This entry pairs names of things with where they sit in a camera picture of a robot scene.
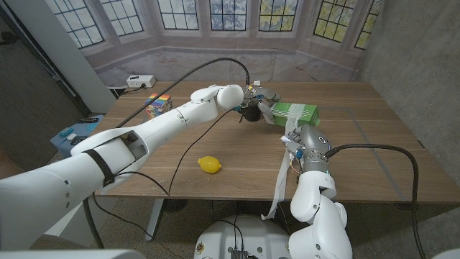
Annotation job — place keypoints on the green cardboard box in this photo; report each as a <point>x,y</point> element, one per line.
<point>280,111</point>

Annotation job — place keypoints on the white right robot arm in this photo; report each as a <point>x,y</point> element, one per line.
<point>320,223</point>

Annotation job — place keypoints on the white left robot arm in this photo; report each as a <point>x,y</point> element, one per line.
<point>161,126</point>

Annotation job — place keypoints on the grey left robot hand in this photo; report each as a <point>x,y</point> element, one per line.
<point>264,95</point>

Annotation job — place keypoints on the white gauze bandage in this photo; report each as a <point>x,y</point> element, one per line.
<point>295,115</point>

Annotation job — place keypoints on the small white object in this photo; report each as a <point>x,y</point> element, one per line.
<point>71,136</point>

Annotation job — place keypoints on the rainbow striped box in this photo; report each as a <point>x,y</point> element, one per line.
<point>160,104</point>

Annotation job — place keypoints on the printed window backdrop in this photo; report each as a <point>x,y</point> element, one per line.
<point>305,61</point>

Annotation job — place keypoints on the small blue box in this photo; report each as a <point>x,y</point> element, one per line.
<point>65,132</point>

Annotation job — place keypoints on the yellow lemon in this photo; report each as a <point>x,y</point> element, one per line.
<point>209,164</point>

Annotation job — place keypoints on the white power strip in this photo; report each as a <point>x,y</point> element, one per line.
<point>141,81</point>

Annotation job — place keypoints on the black cup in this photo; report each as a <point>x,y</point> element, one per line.
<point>251,114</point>

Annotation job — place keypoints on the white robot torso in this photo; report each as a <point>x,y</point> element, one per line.
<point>244,237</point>

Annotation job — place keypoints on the white pillar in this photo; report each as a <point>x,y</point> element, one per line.
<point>61,46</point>

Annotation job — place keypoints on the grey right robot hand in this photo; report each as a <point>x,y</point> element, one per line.
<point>311,144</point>

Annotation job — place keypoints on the black remote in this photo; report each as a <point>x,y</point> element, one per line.
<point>87,120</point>

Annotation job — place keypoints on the metal table leg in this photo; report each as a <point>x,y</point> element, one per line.
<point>154,219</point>

